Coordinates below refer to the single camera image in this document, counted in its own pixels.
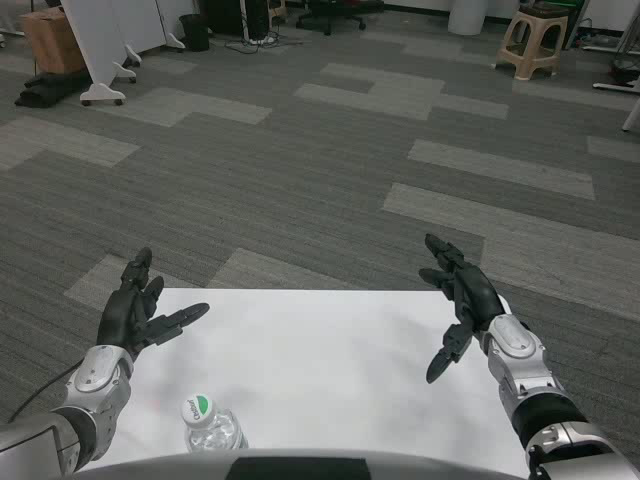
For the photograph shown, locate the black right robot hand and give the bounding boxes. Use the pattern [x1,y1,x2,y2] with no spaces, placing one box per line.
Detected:
[418,233,509,385]

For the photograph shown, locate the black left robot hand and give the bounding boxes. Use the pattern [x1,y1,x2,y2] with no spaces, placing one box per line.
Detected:
[96,246,211,362]

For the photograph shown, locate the clear water bottle green-white cap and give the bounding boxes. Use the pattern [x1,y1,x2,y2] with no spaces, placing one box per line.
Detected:
[179,393,250,454]

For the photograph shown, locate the white desk leg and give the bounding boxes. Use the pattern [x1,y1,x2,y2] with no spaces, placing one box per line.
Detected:
[622,97,640,132]

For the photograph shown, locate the black bag on floor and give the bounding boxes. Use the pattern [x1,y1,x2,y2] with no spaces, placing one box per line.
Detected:
[13,71,94,109]

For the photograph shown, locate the white desk foot bar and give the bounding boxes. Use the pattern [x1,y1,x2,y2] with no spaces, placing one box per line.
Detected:
[592,79,640,96]

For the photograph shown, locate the white cylindrical bin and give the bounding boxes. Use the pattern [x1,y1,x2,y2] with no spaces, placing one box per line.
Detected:
[447,0,487,36]

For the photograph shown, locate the beige plastic stool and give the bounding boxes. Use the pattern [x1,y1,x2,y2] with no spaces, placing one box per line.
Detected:
[494,5,571,81]

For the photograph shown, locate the brown cardboard box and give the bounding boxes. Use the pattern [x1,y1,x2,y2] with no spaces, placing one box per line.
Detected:
[19,7,87,75]

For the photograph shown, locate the white partition panel on casters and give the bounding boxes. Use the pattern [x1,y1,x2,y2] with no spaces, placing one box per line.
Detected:
[107,0,187,69]
[58,0,139,107]

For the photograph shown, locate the black waste bin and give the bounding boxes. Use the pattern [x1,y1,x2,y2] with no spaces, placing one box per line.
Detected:
[178,13,211,53]

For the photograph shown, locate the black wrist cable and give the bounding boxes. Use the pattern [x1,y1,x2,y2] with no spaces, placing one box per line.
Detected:
[8,360,84,422]

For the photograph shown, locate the white power strip with cables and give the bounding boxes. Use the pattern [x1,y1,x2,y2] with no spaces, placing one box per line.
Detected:
[224,29,304,54]

